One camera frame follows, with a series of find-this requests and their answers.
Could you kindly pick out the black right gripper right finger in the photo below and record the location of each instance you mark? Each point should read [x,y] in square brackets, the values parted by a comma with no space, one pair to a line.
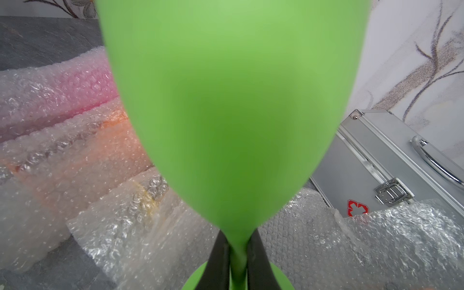
[260,275]

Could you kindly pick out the clear bubble wrap sheet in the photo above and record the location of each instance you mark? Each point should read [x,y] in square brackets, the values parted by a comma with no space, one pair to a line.
[418,246]

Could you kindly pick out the silver aluminium first aid case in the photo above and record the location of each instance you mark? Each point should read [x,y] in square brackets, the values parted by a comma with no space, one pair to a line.
[376,162]

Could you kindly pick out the pink glass in bubble wrap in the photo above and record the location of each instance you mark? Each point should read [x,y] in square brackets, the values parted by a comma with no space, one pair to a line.
[36,98]

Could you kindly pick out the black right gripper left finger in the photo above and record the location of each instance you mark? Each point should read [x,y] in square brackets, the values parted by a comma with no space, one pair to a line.
[216,275]

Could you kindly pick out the green plastic wine glass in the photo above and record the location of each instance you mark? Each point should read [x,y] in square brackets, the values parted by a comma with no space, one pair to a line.
[235,102]

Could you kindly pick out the orange glass in bubble wrap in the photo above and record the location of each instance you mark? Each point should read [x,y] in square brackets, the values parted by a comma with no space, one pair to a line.
[49,176]

